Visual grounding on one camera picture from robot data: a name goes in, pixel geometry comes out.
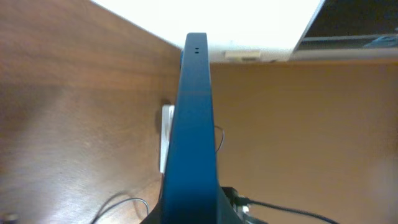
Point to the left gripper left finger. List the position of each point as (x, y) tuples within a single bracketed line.
[(154, 217)]

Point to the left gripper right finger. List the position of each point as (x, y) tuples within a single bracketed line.
[(225, 210)]

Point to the wall control panel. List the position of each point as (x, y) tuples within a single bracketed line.
[(350, 29)]

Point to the white power strip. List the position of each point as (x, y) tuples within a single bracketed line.
[(166, 125)]

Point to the blue Galaxy smartphone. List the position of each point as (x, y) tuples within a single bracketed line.
[(190, 189)]

